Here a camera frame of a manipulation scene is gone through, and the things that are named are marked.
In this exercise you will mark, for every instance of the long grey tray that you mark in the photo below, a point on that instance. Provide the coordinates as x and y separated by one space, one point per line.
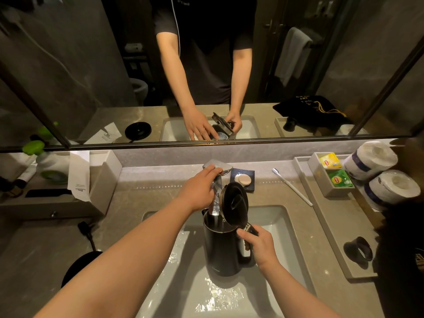
334 225

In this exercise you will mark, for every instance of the black electric kettle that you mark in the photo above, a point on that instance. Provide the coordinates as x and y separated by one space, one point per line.
222 251

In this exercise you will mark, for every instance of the white paper card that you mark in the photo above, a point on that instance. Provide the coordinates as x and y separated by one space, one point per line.
78 175

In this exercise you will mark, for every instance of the person's right forearm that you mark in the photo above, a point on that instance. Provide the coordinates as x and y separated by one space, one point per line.
296 294

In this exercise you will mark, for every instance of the dark square soap dish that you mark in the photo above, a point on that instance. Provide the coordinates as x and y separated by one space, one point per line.
250 184

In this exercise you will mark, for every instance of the grey tea bag box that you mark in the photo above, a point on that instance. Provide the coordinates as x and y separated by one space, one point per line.
326 187

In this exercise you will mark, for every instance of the yellow tea bag packet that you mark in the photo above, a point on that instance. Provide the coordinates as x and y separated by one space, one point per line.
330 160

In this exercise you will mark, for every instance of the white tube with dark cap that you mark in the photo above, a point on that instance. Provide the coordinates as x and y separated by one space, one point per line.
26 175

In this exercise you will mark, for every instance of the grey stone countertop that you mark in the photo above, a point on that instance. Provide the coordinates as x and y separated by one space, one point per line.
149 192

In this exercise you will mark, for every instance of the grey amenity tray box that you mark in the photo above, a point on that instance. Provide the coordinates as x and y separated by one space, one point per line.
104 185

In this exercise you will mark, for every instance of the green tea bag packet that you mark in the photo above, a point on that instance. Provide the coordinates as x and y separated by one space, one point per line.
340 178

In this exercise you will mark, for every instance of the round beige soap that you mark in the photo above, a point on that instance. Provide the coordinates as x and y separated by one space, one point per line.
243 179

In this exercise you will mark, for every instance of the person's left hand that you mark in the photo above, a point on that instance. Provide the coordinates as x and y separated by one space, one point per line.
197 192

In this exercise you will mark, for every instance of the white toothbrush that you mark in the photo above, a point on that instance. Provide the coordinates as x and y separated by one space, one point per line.
293 187

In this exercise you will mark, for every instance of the person's right hand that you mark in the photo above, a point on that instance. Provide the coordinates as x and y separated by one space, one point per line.
261 246

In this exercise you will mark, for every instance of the chrome faucet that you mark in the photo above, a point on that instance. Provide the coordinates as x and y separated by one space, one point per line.
227 167

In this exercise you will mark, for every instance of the white sink basin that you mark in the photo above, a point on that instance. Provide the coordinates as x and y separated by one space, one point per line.
187 288

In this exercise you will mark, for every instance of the black comb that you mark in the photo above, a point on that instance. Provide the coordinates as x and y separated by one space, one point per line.
48 193

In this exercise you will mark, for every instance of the white bottle with green cap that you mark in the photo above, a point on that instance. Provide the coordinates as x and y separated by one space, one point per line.
51 165

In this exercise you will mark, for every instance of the person's left forearm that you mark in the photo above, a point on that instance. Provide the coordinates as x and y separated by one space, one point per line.
126 264

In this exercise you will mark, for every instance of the wrapped toilet paper roll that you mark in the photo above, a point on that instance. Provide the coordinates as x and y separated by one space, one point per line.
369 159
392 188

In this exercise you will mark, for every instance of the black round kettle base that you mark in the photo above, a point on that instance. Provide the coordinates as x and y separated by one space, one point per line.
81 266

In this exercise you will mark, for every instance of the small dark bottle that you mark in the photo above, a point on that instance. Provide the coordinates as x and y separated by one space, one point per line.
10 188

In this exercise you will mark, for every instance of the black-framed wall mirror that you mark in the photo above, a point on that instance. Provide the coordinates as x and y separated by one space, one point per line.
82 46

